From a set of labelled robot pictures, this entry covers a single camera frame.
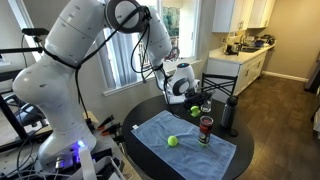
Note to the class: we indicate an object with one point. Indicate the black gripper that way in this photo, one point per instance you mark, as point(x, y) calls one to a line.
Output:
point(198, 99)

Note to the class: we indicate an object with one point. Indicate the yellow-green tennis ball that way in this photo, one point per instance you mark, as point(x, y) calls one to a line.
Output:
point(172, 141)
point(196, 111)

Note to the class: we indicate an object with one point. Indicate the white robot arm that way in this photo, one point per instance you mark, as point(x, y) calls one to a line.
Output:
point(45, 83)

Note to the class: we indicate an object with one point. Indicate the clear tennis ball jar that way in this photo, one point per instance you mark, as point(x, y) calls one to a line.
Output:
point(205, 127)

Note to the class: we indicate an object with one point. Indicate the clear drinking glass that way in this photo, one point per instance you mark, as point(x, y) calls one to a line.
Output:
point(208, 106)

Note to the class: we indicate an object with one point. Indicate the black metal chair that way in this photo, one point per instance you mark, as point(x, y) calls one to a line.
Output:
point(223, 83)

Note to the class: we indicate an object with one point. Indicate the dark metal water bottle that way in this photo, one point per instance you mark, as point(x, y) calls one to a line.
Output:
point(229, 112)

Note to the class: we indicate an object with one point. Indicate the blue towel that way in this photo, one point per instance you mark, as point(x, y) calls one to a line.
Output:
point(188, 158)

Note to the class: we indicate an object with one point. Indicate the black bottle cap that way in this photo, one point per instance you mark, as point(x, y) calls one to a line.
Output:
point(233, 133)

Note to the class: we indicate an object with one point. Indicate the white kitchen counter cabinet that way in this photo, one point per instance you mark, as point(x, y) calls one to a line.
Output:
point(246, 66)

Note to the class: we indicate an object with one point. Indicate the round black table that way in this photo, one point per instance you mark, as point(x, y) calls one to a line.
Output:
point(151, 165)

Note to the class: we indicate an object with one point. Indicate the white upper cabinets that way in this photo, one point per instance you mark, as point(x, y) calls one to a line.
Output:
point(238, 15)

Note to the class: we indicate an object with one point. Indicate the orange-handled black clamp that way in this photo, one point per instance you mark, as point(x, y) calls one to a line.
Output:
point(111, 130)
point(106, 121)

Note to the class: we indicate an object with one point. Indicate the black camera on stand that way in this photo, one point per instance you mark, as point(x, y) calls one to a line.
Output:
point(36, 33)

